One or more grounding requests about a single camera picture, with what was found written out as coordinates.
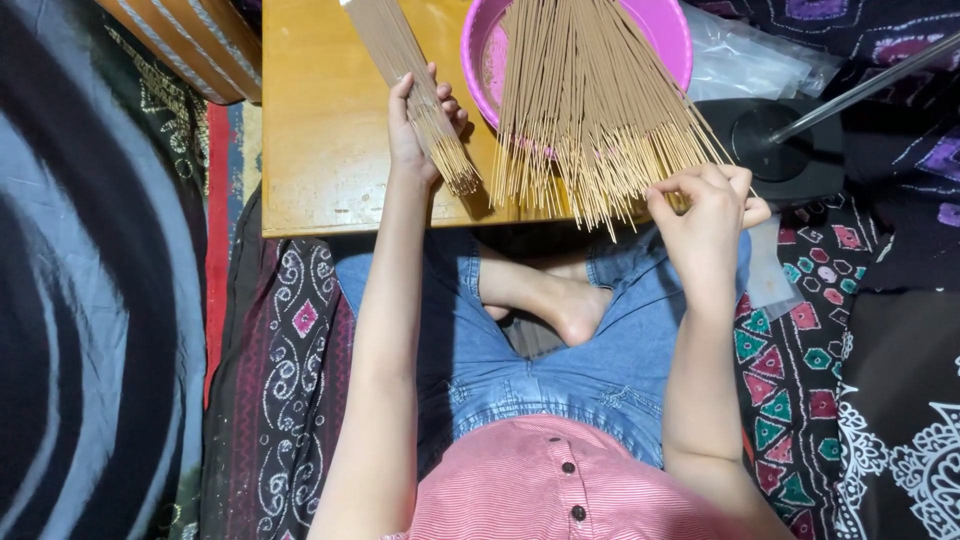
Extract person's left hand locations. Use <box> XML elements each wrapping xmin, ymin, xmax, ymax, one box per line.
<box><xmin>387</xmin><ymin>62</ymin><xmax>470</xmax><ymax>188</ymax></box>

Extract person's right hand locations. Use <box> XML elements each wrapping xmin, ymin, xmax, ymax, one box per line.
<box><xmin>645</xmin><ymin>164</ymin><xmax>772</xmax><ymax>265</ymax></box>

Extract bundle of brown incense sticks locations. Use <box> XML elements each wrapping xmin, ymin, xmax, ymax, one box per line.
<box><xmin>339</xmin><ymin>0</ymin><xmax>482</xmax><ymax>198</ymax></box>

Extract fanned heap of incense sticks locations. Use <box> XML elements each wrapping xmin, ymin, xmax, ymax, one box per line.
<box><xmin>489</xmin><ymin>0</ymin><xmax>757</xmax><ymax>243</ymax></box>

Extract small wooden table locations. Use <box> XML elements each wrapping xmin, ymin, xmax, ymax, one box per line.
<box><xmin>261</xmin><ymin>0</ymin><xmax>654</xmax><ymax>240</ymax></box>

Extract small clear plastic sleeve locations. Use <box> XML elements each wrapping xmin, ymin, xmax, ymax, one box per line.
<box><xmin>746</xmin><ymin>216</ymin><xmax>805</xmax><ymax>322</ymax></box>

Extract black stand base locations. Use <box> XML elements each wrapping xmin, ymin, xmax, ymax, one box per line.
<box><xmin>696</xmin><ymin>97</ymin><xmax>847</xmax><ymax>202</ymax></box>

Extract person's bare foot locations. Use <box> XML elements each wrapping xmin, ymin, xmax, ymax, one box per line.
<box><xmin>477</xmin><ymin>243</ymin><xmax>614</xmax><ymax>348</ymax></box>

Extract clear plastic bag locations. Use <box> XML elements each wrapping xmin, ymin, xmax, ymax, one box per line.
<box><xmin>681</xmin><ymin>1</ymin><xmax>845</xmax><ymax>103</ymax></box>

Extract dark patterned bedsheet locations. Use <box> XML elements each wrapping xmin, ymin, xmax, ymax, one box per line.
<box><xmin>198</xmin><ymin>187</ymin><xmax>901</xmax><ymax>540</ymax></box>

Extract pink plastic basin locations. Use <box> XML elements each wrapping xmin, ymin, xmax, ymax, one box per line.
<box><xmin>460</xmin><ymin>0</ymin><xmax>694</xmax><ymax>160</ymax></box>

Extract metal stand pole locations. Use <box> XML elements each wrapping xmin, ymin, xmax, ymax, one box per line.
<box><xmin>766</xmin><ymin>30</ymin><xmax>960</xmax><ymax>145</ymax></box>

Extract person's blue denim shorts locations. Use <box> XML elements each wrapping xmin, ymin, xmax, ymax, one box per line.
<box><xmin>334</xmin><ymin>225</ymin><xmax>753</xmax><ymax>481</ymax></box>

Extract black purple patterned cloth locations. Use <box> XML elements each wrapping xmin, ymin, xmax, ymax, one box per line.
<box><xmin>686</xmin><ymin>0</ymin><xmax>960</xmax><ymax>294</ymax></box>

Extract striped wooden drum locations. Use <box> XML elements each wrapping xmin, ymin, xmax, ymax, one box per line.
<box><xmin>96</xmin><ymin>0</ymin><xmax>264</xmax><ymax>106</ymax></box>

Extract person's pink striped shirt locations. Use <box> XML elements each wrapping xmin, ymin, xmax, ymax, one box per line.
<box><xmin>378</xmin><ymin>414</ymin><xmax>755</xmax><ymax>540</ymax></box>

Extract blue black swirl cloth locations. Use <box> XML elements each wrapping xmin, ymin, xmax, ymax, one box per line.
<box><xmin>0</xmin><ymin>0</ymin><xmax>210</xmax><ymax>540</ymax></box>

